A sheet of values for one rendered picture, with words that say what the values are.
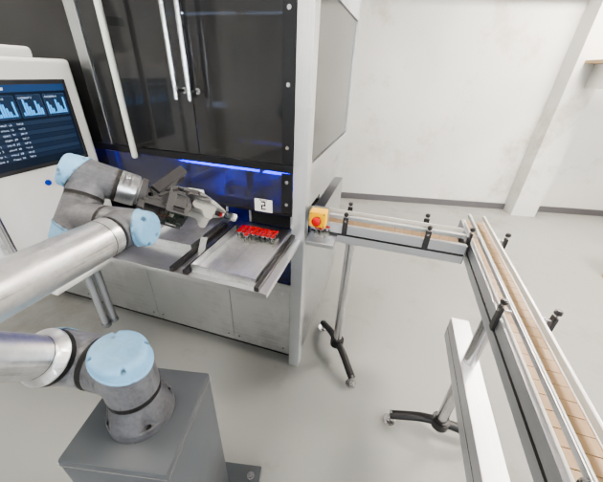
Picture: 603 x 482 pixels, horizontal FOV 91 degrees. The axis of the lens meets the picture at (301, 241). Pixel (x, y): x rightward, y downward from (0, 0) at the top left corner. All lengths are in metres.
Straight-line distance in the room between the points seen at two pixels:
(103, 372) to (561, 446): 0.91
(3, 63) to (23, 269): 1.09
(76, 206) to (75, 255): 0.20
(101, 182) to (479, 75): 4.05
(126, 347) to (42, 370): 0.14
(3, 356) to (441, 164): 4.27
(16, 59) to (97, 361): 1.15
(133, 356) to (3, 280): 0.31
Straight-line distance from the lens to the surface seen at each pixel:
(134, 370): 0.75
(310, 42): 1.16
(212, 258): 1.23
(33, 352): 0.77
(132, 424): 0.86
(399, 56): 4.08
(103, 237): 0.63
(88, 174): 0.79
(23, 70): 1.58
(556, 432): 0.88
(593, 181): 5.39
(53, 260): 0.57
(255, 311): 1.72
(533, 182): 4.72
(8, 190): 1.55
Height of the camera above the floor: 1.54
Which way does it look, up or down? 30 degrees down
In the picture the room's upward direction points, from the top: 3 degrees clockwise
